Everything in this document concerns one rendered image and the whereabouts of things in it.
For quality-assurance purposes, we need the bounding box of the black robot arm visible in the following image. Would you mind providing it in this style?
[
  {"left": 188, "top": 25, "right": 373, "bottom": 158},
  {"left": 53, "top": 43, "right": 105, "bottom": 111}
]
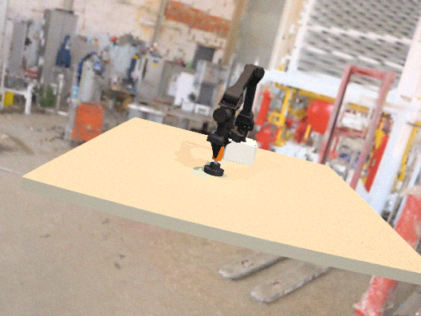
[{"left": 213, "top": 64, "right": 265, "bottom": 143}]

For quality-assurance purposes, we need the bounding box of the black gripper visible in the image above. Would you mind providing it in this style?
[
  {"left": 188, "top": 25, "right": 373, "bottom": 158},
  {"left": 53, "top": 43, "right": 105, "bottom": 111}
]
[{"left": 207, "top": 122, "right": 234, "bottom": 158}]

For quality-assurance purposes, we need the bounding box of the orange knob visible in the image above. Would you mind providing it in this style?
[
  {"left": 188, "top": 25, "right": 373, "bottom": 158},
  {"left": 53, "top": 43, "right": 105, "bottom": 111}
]
[{"left": 212, "top": 146, "right": 225, "bottom": 161}]

